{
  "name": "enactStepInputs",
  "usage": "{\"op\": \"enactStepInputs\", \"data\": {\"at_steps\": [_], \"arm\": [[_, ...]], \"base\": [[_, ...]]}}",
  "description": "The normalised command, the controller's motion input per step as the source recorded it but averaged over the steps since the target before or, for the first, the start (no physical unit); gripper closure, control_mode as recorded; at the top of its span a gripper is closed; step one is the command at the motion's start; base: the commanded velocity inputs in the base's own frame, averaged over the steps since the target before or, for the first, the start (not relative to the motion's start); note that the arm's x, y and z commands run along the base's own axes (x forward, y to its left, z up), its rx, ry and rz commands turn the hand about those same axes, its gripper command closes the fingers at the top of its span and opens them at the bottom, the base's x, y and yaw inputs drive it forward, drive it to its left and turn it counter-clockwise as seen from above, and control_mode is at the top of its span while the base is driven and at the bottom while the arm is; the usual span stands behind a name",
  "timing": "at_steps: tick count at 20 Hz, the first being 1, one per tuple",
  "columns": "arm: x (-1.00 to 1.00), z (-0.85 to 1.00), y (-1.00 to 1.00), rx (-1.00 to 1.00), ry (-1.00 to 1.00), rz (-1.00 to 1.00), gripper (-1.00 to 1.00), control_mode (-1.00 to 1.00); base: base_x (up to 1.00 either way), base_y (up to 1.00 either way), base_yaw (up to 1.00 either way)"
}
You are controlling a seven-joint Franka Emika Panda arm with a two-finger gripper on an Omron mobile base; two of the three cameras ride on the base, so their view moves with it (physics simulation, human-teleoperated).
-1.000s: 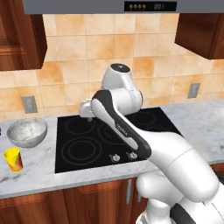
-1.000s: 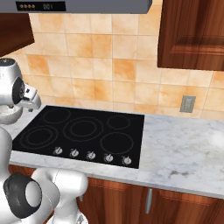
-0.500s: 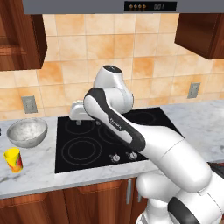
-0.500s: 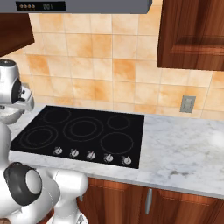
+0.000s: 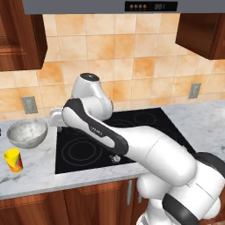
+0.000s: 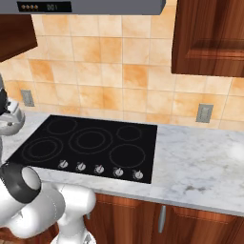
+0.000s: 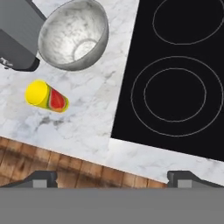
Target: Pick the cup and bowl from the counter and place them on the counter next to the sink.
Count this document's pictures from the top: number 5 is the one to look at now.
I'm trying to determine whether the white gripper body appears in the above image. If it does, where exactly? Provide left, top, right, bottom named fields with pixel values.
left=47, top=107, right=69, bottom=128

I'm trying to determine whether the grey speckled bowl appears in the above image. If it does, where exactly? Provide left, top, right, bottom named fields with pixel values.
left=6, top=118, right=49, bottom=149

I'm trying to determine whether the yellow and red cup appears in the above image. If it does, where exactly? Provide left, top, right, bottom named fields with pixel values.
left=4, top=148, right=25, bottom=174

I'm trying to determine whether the black hob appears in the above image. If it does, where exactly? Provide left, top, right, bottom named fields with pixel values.
left=54, top=107, right=198, bottom=176

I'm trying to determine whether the wooden base cupboard door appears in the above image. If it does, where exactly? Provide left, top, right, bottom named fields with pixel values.
left=130, top=177, right=151, bottom=225
left=0, top=190, right=70, bottom=225
left=62, top=178, right=139, bottom=225

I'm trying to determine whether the grey range hood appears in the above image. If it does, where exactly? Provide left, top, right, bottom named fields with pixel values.
left=21, top=0, right=225, bottom=15

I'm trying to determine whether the grey wall socket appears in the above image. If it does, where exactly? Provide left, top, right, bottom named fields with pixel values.
left=187, top=83, right=202, bottom=100
left=21, top=95, right=40, bottom=115

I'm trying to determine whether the dark wooden wall cupboard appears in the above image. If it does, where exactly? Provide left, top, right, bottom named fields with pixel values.
left=175, top=12, right=225, bottom=61
left=0, top=0, right=48, bottom=72

